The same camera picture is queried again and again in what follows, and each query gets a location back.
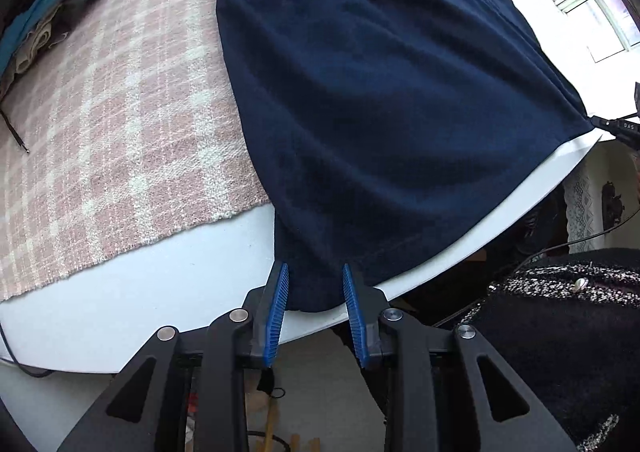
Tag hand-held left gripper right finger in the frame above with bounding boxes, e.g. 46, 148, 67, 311
341, 263, 581, 452

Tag beige cloth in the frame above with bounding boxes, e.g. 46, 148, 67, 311
12, 2, 66, 76

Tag navy blue shirt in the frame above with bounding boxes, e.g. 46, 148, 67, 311
142, 0, 591, 315

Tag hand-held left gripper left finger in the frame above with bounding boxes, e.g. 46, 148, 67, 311
56, 262, 291, 452

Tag white lace curtain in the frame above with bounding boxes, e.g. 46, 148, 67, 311
562, 172, 608, 253

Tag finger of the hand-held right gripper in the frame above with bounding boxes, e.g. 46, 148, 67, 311
591, 115, 640, 150

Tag pink plaid blanket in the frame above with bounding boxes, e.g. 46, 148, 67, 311
0, 0, 273, 303

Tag thin black cable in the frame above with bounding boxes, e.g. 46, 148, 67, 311
500, 209, 640, 278

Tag black cord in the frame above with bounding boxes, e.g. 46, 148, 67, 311
0, 105, 31, 154

